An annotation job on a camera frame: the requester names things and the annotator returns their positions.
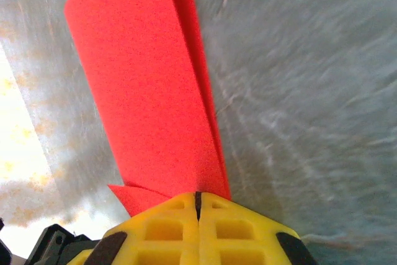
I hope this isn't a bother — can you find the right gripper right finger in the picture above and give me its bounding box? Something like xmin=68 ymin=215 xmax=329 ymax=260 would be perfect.
xmin=197 ymin=192 xmax=317 ymax=265

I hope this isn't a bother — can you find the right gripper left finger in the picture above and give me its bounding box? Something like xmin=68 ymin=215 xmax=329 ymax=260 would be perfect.
xmin=66 ymin=192 xmax=199 ymax=265

